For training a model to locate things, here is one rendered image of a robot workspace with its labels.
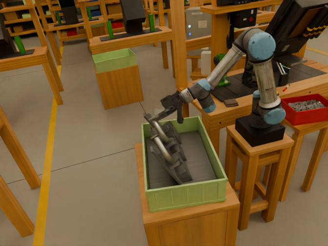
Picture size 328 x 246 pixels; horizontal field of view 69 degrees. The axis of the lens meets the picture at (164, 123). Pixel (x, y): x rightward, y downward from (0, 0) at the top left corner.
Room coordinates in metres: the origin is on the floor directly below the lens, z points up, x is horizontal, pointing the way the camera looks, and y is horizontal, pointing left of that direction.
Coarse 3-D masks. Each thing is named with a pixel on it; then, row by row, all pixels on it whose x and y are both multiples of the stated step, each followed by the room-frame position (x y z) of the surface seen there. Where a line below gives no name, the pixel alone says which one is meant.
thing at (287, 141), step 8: (232, 128) 1.38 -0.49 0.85; (232, 136) 1.33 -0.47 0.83; (240, 136) 1.28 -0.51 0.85; (288, 136) 1.23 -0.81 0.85; (240, 144) 1.22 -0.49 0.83; (248, 144) 1.19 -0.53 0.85; (264, 144) 1.17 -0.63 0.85; (272, 144) 1.16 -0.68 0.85; (280, 144) 1.15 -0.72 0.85; (288, 144) 1.16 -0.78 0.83; (248, 152) 1.12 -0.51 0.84; (256, 152) 1.12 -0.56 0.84; (264, 152) 1.13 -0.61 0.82
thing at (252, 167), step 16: (256, 160) 1.13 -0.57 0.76; (272, 160) 1.17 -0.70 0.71; (256, 176) 1.40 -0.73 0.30; (272, 176) 1.20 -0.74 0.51; (240, 192) 1.17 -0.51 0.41; (256, 192) 1.41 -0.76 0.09; (272, 192) 1.17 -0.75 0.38; (240, 208) 1.14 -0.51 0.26; (256, 208) 1.16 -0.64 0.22; (272, 208) 1.17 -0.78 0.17; (240, 224) 1.12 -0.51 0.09
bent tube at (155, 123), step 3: (150, 120) 1.12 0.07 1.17; (156, 120) 1.11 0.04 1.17; (153, 123) 1.10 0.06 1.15; (156, 123) 1.09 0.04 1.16; (156, 126) 1.08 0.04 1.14; (159, 126) 1.08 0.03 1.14; (156, 129) 1.08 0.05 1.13; (159, 129) 1.07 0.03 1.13; (162, 129) 1.08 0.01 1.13; (159, 132) 1.06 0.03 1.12; (162, 132) 1.06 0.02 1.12; (162, 135) 1.05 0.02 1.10; (165, 135) 1.06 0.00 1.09; (162, 138) 1.06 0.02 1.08; (165, 138) 1.05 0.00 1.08; (168, 138) 1.07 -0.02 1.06; (171, 138) 1.16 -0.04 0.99; (165, 141) 1.06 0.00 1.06; (168, 141) 1.06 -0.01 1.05; (171, 141) 1.12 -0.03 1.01
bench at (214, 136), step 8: (312, 64) 2.28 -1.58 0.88; (320, 64) 2.26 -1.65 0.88; (232, 72) 2.31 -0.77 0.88; (240, 72) 2.29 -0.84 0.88; (184, 88) 2.06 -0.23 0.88; (184, 104) 2.10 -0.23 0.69; (184, 112) 2.10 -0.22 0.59; (208, 136) 1.53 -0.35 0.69; (216, 136) 1.53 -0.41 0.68; (216, 144) 1.53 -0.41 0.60; (216, 152) 1.53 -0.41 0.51
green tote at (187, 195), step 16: (144, 128) 1.40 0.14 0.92; (176, 128) 1.41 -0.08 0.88; (192, 128) 1.42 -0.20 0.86; (144, 144) 1.21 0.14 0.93; (208, 144) 1.14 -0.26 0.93; (144, 160) 1.03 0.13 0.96; (144, 176) 0.90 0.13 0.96; (224, 176) 0.84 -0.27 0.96; (160, 192) 0.81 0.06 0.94; (176, 192) 0.81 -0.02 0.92; (192, 192) 0.81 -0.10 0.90; (208, 192) 0.82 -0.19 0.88; (224, 192) 0.82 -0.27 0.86; (160, 208) 0.80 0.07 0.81; (176, 208) 0.81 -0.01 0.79
